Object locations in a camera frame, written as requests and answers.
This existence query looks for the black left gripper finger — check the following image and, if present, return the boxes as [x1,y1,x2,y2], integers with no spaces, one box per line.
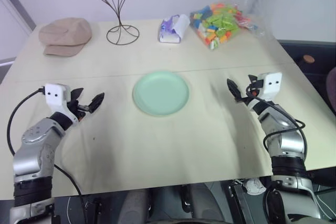
[78,92,106,114]
[69,88,85,103]

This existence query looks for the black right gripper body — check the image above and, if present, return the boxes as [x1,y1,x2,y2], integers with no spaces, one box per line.
[240,79,265,104]

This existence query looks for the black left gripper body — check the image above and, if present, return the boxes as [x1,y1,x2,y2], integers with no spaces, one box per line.
[67,100,87,123]

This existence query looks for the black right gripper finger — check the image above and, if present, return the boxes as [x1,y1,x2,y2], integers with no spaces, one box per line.
[247,74,260,87]
[226,78,243,102]

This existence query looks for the mint green round plate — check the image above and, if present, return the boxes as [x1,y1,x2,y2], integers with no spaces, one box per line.
[132,70,191,117]

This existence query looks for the round wooden knob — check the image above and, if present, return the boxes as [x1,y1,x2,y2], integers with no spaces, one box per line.
[302,54,316,65]

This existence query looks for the beige flat cap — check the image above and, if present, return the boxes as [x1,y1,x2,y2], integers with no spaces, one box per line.
[38,17,92,58]

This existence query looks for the clear bag of colourful blocks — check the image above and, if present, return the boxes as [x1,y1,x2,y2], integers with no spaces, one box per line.
[189,0,266,52]

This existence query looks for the beige tablecloth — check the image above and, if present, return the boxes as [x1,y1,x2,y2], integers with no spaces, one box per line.
[0,18,336,201]

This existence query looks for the maroon chair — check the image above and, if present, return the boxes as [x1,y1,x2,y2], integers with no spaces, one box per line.
[325,67,336,110]

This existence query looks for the purple white tissue pack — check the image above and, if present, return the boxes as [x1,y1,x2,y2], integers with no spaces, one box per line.
[157,14,191,45]

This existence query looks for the grey rounded shape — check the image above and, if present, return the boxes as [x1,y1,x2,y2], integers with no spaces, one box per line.
[121,189,148,224]
[188,183,220,224]

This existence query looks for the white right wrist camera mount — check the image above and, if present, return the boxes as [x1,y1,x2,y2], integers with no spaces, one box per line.
[258,71,283,102]

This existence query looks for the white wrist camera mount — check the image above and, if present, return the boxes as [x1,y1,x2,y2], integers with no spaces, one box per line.
[44,83,79,124]
[258,71,283,102]

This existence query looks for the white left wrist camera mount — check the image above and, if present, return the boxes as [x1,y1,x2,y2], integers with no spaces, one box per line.
[44,83,79,124]

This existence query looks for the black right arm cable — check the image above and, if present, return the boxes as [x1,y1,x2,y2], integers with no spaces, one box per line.
[252,96,308,168]

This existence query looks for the brown wire hat stand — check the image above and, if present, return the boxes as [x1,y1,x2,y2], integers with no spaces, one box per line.
[85,0,141,45]

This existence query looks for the grey wall frame bar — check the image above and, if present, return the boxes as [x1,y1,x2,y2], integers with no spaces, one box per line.
[0,0,37,32]

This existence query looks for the black metal frame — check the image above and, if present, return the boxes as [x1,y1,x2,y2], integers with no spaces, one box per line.
[227,178,265,224]

